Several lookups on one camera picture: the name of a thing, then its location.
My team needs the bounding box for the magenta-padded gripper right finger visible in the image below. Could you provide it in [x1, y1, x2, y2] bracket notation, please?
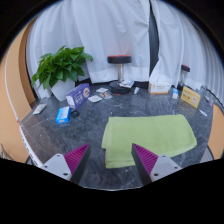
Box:
[131, 143, 183, 186]

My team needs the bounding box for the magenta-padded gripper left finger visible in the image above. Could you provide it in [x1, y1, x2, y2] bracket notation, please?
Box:
[41, 143, 92, 185]

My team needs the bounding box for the light green towel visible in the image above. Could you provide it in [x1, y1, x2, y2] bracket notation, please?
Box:
[101, 114, 198, 169]

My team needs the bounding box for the blue small box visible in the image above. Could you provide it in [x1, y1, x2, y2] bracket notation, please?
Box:
[55, 106, 72, 125]

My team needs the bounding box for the white flat packet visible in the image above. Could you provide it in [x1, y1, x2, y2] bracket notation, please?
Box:
[32, 103, 48, 116]

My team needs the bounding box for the purple cardboard box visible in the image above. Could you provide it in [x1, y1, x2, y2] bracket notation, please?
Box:
[65, 83, 92, 111]

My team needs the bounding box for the white blue upright box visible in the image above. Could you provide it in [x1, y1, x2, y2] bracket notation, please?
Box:
[171, 87, 180, 100]

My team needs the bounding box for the yellow cardboard box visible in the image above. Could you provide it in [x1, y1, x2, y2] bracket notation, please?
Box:
[180, 85, 202, 109]

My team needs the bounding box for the white sachet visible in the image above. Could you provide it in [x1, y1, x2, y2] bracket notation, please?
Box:
[87, 94, 104, 104]

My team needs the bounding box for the white orange tissue box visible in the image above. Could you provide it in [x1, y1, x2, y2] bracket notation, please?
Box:
[147, 81, 172, 95]

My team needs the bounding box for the brown printed sachet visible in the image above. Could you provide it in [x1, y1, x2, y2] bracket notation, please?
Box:
[99, 91, 114, 100]

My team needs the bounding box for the white blue flat box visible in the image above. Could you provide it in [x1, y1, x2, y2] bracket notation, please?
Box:
[119, 79, 136, 89]

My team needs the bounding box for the green potted plant white pot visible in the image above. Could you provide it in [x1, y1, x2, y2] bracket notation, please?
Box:
[31, 45, 94, 102]

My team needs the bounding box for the small black red stool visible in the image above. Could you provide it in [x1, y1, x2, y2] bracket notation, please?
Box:
[177, 64, 191, 91]

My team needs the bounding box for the black stool red rim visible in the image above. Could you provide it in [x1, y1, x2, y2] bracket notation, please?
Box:
[106, 54, 133, 95]

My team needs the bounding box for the white curtain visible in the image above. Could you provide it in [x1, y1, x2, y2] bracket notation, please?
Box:
[25, 0, 153, 100]
[148, 0, 224, 104]

